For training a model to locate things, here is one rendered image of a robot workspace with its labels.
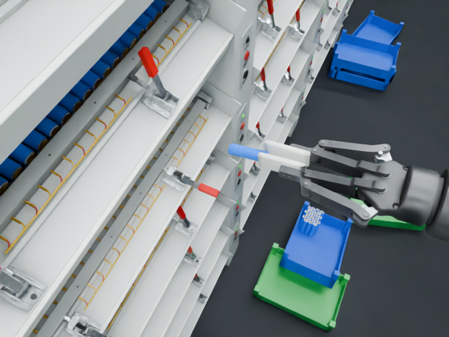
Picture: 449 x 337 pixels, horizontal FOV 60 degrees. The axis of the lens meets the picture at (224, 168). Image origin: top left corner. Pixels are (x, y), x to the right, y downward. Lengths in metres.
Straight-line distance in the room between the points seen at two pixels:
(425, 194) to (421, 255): 1.24
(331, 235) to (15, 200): 1.37
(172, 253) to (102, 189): 0.40
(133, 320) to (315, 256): 0.90
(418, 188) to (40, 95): 0.43
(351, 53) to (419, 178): 1.74
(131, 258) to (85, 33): 0.39
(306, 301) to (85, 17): 1.36
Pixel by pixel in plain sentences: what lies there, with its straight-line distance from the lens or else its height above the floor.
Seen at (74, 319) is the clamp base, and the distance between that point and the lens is 0.60.
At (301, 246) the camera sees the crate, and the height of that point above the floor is 0.06.
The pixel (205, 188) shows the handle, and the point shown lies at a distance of 0.65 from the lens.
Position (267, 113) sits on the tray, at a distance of 1.29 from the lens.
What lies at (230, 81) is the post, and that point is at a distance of 0.71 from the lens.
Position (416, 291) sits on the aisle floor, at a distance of 1.71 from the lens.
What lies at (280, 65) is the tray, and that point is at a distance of 1.16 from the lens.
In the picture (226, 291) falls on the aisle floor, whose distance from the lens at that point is 1.54.
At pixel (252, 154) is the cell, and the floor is 1.00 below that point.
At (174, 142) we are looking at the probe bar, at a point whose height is 0.95.
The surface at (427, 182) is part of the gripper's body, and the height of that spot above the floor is 1.08.
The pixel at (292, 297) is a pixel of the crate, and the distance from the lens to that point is 1.56.
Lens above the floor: 1.49
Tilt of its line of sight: 57 degrees down
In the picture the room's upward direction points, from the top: straight up
